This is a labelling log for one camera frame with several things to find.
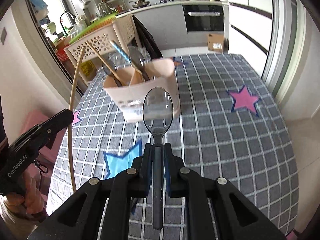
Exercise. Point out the pink plastic stool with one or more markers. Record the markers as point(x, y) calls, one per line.
point(50, 150)

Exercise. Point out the grey checkered tablecloth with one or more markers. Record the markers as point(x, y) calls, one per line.
point(229, 126)

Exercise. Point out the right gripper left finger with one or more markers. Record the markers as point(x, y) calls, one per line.
point(142, 179)

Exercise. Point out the white refrigerator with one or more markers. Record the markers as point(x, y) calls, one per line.
point(250, 31)

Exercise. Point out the blue floral patterned chopstick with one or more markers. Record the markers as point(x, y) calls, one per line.
point(120, 58)

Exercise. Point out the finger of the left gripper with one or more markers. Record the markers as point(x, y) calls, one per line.
point(40, 134)

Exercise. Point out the built-in black oven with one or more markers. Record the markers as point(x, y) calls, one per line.
point(203, 17)

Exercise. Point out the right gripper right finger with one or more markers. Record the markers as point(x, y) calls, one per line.
point(174, 183)

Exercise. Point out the beige perforated plastic rack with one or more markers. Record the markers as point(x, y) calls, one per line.
point(122, 30)

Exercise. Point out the dark metal spoon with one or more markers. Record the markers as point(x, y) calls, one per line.
point(138, 61)
point(157, 117)

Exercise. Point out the pink utensil holder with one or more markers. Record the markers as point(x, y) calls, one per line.
point(129, 98)

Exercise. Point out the brass pot with lid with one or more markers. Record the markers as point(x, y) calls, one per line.
point(140, 3)

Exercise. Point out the left hand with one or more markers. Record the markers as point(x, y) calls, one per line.
point(29, 204)

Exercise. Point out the green tray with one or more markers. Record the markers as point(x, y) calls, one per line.
point(95, 26)

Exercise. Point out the cardboard box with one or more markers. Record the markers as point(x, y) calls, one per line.
point(216, 42)

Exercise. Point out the black kitchen faucet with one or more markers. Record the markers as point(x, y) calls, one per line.
point(67, 19)

